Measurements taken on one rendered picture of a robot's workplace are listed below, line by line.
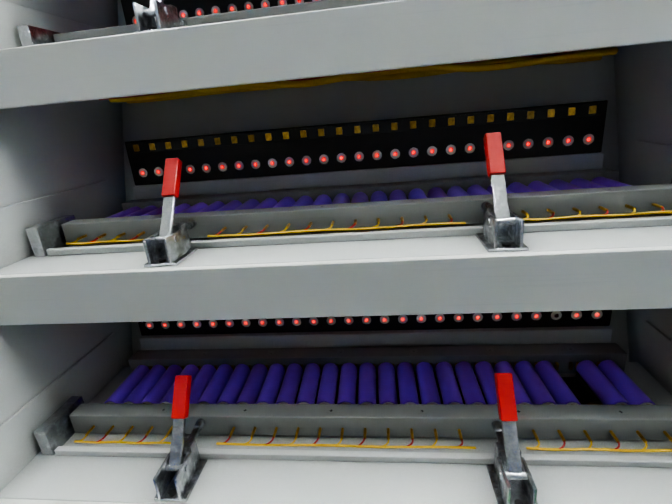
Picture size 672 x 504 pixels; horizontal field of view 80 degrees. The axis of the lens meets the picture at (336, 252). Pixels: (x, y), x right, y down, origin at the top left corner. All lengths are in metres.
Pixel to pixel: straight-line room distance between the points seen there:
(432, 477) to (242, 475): 0.16
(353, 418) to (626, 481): 0.21
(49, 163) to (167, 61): 0.19
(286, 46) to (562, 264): 0.26
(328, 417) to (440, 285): 0.16
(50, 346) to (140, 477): 0.17
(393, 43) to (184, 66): 0.17
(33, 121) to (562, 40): 0.47
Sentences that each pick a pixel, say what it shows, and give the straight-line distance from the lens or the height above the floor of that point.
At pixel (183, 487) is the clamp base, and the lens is 0.39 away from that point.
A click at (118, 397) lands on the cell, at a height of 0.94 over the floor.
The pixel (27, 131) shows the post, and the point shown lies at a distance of 0.50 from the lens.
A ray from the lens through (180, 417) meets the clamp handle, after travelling 0.39.
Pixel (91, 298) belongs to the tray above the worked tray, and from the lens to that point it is 0.39.
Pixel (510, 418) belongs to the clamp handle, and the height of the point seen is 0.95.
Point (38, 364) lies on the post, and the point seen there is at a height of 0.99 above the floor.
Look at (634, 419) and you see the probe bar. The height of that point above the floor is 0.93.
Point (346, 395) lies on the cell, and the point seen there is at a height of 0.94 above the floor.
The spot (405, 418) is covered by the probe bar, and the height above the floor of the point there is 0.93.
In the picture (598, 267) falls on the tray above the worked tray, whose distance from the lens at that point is 0.33.
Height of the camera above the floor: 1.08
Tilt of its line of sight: level
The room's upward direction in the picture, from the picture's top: 3 degrees counter-clockwise
